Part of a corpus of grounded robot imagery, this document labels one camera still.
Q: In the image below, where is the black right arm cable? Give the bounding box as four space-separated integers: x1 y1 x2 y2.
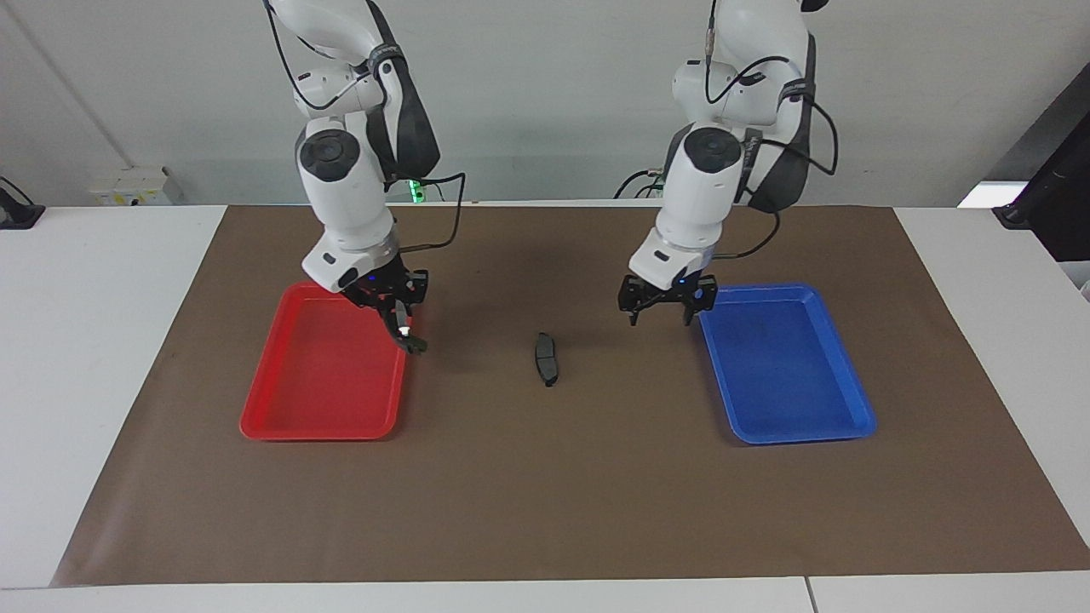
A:
387 170 468 255

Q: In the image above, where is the small dark brake pad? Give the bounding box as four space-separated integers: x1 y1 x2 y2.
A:
534 332 561 389

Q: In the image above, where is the red plastic tray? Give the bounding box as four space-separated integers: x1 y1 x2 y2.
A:
239 281 411 441

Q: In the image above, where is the black left arm base cable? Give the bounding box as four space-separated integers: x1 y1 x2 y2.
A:
614 167 667 202

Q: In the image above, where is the black clamp mount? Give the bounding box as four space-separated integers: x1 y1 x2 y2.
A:
0 176 46 231

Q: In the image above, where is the black monitor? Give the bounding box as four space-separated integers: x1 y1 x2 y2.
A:
992 111 1090 263

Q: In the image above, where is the brown table mat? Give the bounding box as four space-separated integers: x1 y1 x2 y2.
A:
51 204 1090 588

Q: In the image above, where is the white power strip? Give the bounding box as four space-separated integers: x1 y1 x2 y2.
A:
89 165 185 208

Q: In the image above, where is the blue plastic tray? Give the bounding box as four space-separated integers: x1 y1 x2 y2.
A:
697 284 878 445

